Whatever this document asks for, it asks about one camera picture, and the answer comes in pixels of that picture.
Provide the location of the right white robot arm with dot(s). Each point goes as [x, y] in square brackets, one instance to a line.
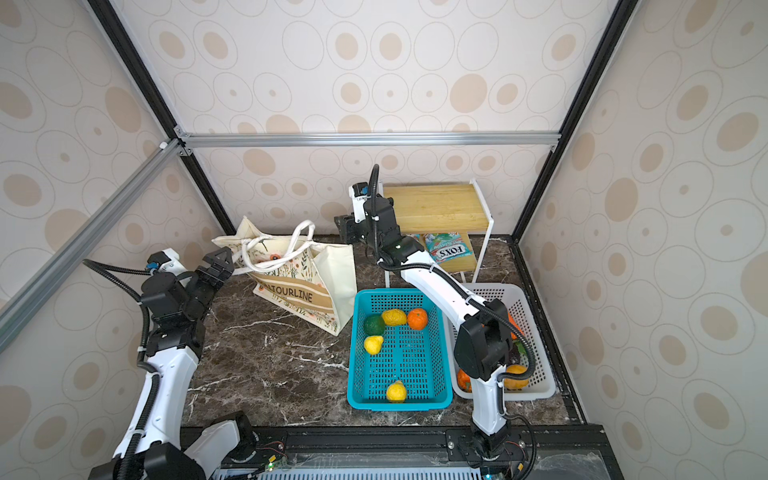
[485, 336]

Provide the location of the aluminium diagonal rail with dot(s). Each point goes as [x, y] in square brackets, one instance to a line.
[22, 308]

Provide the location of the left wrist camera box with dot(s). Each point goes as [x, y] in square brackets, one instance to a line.
[167, 260]

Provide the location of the orange carrot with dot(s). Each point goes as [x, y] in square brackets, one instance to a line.
[514, 327]

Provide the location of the black corner frame post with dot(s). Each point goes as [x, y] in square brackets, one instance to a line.
[107, 17]

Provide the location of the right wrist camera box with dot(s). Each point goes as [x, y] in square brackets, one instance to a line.
[359, 194]

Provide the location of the yellow lemon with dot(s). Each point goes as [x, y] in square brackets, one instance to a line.
[396, 392]
[394, 317]

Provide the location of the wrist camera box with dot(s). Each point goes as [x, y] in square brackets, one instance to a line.
[167, 260]
[359, 194]

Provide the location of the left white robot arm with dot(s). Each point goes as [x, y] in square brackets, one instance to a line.
[174, 303]

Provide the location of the yellow lemon front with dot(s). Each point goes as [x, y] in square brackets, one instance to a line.
[396, 392]

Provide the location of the green Fox's candy bag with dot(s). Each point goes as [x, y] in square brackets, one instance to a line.
[444, 247]

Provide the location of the yellow pepper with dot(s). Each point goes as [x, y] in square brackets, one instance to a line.
[513, 384]

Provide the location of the black right corner post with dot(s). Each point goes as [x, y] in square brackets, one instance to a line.
[606, 47]

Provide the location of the green lime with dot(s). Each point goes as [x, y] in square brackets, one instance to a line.
[374, 325]

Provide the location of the white wooden two-tier shelf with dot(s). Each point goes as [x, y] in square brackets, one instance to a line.
[445, 208]

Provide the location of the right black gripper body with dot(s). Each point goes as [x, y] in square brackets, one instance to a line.
[355, 231]

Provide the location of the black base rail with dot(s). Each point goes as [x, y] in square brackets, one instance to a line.
[423, 452]

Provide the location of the floral cream grocery tote bag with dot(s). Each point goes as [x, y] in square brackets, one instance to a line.
[312, 280]

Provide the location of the aluminium horizontal rail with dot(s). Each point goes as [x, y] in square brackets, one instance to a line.
[369, 139]

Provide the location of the orange fruit in teal basket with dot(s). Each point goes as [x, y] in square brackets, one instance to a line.
[417, 319]

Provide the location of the teal plastic basket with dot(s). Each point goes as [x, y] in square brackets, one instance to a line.
[417, 358]

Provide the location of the orange bell pepper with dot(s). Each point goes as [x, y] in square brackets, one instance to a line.
[464, 381]

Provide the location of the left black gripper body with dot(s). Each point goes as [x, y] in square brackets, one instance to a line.
[204, 285]

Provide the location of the yellow lemon top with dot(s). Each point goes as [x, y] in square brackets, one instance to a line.
[394, 317]

